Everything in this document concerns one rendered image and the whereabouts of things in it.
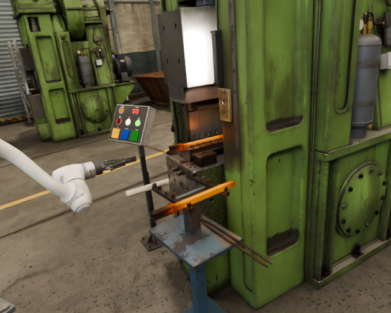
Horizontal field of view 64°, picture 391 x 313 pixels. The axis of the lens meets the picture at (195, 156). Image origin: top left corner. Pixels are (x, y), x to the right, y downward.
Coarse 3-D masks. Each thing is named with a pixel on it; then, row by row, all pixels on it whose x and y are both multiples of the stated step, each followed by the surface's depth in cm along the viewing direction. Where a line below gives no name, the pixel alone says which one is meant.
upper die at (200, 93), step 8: (176, 88) 182; (184, 88) 175; (192, 88) 177; (200, 88) 180; (208, 88) 182; (216, 88) 185; (176, 96) 184; (184, 96) 176; (192, 96) 179; (200, 96) 181; (208, 96) 184; (216, 96) 187
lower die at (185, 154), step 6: (222, 138) 203; (198, 144) 195; (204, 144) 195; (210, 144) 194; (216, 144) 196; (222, 144) 198; (186, 150) 190; (192, 150) 188; (198, 150) 190; (204, 150) 193; (222, 150) 200; (186, 156) 192
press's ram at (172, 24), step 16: (160, 16) 178; (176, 16) 162; (192, 16) 161; (208, 16) 165; (160, 32) 183; (176, 32) 166; (192, 32) 163; (208, 32) 168; (176, 48) 170; (192, 48) 166; (208, 48) 170; (176, 64) 174; (192, 64) 168; (208, 64) 173; (176, 80) 179; (192, 80) 170; (208, 80) 175
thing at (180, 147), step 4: (216, 136) 204; (220, 136) 204; (200, 140) 198; (204, 140) 198; (208, 140) 200; (176, 144) 191; (180, 144) 190; (184, 144) 193; (188, 144) 193; (192, 144) 194; (172, 148) 189; (176, 148) 190; (180, 148) 192; (184, 148) 191; (172, 152) 189; (176, 152) 190
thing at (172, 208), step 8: (224, 184) 145; (232, 184) 146; (208, 192) 139; (216, 192) 141; (184, 200) 134; (192, 200) 134; (200, 200) 137; (160, 208) 128; (168, 208) 127; (176, 208) 128; (152, 216) 125; (160, 216) 126
